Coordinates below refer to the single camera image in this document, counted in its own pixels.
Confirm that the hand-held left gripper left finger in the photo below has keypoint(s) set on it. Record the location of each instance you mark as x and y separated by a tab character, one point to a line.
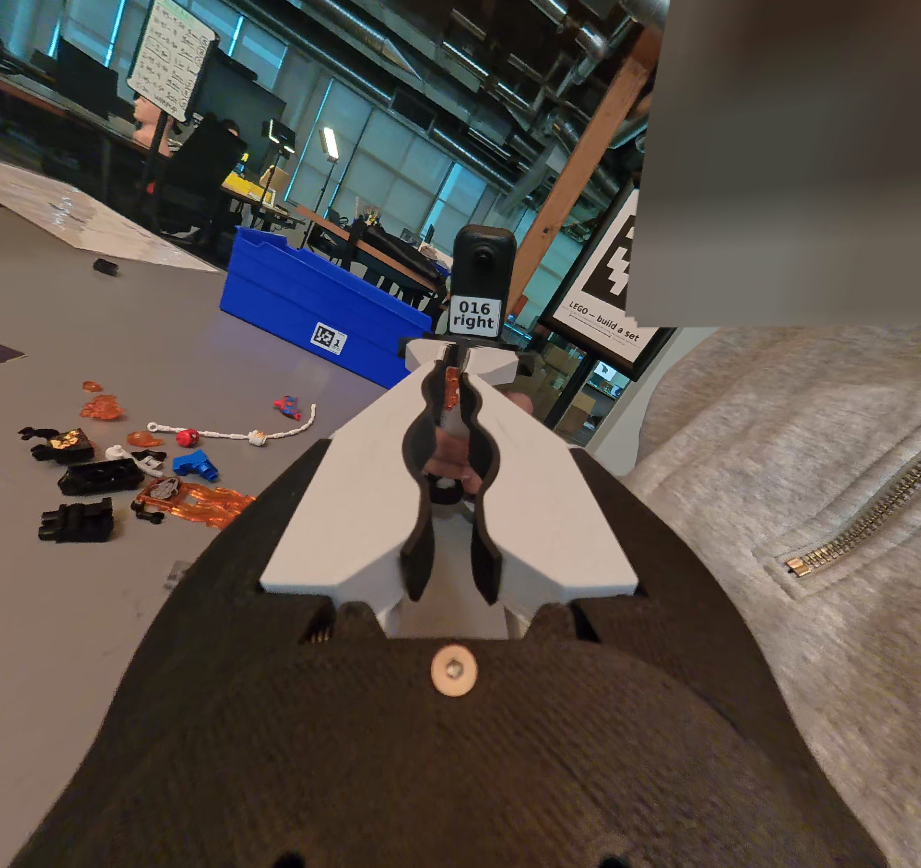
338	523

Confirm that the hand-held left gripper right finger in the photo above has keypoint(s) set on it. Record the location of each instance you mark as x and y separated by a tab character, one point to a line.
561	523

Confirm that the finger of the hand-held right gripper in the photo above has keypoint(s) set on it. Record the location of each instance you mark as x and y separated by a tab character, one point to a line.
424	359
496	364

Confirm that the orange flame lego piece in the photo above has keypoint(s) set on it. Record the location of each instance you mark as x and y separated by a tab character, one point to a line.
101	407
144	439
452	387

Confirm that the orange flame lego wheel assembly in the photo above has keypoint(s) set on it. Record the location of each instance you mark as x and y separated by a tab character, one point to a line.
208	505

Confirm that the blue lego piece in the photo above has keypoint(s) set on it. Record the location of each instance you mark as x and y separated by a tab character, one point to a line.
194	465

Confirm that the black white lego piece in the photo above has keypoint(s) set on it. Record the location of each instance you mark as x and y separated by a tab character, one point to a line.
148	460

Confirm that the small white lego piece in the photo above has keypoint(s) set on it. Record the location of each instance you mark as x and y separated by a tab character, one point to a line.
115	452

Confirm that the black lego plate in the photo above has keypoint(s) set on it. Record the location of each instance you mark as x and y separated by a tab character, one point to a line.
101	478

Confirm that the black lego clip brick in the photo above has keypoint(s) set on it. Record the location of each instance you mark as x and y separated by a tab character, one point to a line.
75	520

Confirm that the small black lego brick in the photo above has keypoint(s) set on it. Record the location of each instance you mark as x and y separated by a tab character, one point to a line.
106	267

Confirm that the lego instruction booklet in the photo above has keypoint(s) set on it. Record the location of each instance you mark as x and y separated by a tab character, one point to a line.
8	354

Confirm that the person's right hand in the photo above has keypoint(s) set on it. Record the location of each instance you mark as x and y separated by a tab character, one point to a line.
453	461

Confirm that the stack of cardboard boxes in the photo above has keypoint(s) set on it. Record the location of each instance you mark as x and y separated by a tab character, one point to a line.
575	407

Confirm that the wooden work table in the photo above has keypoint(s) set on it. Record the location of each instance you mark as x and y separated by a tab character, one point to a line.
374	249

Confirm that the black framed sign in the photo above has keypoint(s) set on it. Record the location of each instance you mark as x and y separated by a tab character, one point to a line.
604	285

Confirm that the red blue minifigure torso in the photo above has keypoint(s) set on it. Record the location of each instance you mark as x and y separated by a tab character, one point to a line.
288	407

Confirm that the blue plastic bin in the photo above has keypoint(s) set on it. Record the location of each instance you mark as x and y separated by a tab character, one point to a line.
302	300

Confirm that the red minifigure head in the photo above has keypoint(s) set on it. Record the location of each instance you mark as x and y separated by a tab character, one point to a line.
188	438

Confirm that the light panel on stand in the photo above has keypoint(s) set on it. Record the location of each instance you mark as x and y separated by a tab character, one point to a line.
329	145

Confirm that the yellow bin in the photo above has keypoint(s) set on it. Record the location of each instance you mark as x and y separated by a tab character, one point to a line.
248	188

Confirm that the black gold minifigure torso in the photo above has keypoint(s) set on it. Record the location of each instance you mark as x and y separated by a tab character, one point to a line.
65	443

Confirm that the black office chair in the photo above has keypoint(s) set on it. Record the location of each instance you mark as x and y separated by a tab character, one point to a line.
201	170

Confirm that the white cardboard sheet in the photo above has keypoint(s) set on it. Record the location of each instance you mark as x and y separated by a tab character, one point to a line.
93	220

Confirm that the pink mannequin head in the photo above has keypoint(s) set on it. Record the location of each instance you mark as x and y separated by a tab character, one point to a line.
152	123

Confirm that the white printed board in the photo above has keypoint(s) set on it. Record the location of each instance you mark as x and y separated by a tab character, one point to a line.
171	55

